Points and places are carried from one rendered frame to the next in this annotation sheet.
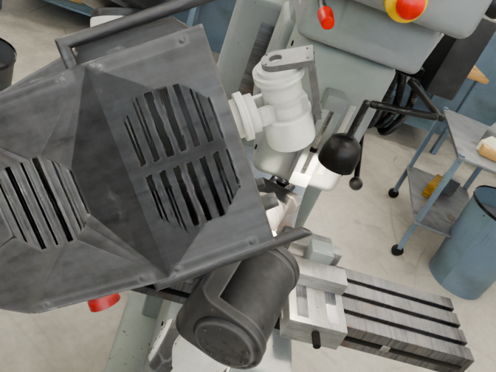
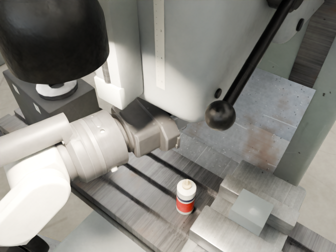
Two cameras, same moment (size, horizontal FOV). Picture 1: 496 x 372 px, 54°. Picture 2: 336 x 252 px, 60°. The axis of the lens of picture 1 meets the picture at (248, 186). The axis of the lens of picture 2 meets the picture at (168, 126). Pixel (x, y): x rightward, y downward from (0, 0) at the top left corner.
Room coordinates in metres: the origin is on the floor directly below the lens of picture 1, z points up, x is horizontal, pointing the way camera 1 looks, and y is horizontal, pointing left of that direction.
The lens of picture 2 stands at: (0.75, -0.33, 1.57)
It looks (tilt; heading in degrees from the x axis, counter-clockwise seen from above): 46 degrees down; 46
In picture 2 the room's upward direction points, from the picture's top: straight up
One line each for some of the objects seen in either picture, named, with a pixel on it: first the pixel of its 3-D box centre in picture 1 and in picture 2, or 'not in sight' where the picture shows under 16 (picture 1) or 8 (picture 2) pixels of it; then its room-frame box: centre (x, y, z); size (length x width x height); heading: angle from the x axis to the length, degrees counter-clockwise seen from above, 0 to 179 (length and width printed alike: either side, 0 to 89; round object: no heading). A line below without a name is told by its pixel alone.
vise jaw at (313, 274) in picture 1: (317, 275); (233, 244); (0.98, -0.25, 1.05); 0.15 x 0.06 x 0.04; 101
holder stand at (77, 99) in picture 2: not in sight; (56, 106); (0.93, 0.28, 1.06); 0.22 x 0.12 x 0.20; 93
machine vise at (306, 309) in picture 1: (311, 277); (236, 240); (1.00, -0.25, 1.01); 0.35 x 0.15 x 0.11; 11
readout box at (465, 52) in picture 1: (451, 47); not in sight; (1.36, -0.36, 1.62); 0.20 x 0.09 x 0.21; 9
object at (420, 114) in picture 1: (408, 111); not in sight; (0.87, -0.22, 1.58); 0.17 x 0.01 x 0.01; 117
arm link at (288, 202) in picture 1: (267, 207); (125, 132); (0.92, -0.06, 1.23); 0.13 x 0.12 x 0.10; 81
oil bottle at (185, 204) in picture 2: not in sight; (186, 194); (1.01, -0.11, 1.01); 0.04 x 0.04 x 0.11
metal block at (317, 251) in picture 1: (318, 255); (249, 215); (1.03, -0.24, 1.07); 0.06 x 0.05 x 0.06; 101
